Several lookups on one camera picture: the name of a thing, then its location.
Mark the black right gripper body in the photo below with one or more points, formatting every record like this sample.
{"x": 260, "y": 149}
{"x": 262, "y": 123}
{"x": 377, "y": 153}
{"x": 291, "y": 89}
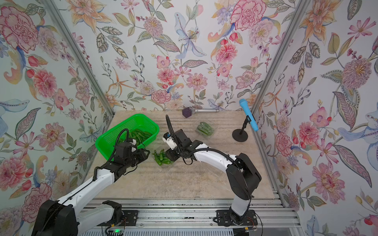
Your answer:
{"x": 176, "y": 154}

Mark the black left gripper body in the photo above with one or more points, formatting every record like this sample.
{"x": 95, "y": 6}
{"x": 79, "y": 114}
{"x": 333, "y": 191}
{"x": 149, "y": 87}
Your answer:
{"x": 135, "y": 158}

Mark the curved green pepper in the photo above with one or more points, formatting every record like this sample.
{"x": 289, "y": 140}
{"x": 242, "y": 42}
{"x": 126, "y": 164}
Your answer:
{"x": 139, "y": 135}

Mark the clear pepper clamshell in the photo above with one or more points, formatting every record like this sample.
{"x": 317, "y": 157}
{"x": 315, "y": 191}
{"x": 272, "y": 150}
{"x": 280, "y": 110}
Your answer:
{"x": 205, "y": 129}
{"x": 161, "y": 159}

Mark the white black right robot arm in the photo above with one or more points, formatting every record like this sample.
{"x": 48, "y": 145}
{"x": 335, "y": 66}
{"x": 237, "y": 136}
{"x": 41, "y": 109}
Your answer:
{"x": 243, "y": 176}

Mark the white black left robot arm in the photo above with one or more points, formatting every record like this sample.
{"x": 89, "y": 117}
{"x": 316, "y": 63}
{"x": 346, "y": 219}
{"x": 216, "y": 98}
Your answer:
{"x": 64, "y": 217}

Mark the green plastic basket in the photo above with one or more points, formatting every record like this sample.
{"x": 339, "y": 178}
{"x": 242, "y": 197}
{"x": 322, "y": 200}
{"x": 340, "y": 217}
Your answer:
{"x": 106, "y": 142}

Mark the black microphone stand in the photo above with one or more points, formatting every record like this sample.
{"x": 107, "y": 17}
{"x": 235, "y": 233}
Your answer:
{"x": 240, "y": 135}

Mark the blue microphone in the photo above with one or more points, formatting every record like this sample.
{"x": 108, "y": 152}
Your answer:
{"x": 244, "y": 105}

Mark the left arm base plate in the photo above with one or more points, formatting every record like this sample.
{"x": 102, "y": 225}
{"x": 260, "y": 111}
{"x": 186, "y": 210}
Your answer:
{"x": 128, "y": 218}

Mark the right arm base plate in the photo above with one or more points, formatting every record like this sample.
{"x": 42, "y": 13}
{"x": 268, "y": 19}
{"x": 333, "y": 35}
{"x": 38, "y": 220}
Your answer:
{"x": 229, "y": 218}

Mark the aluminium rail frame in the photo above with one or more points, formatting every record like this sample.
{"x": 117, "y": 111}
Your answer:
{"x": 273, "y": 217}

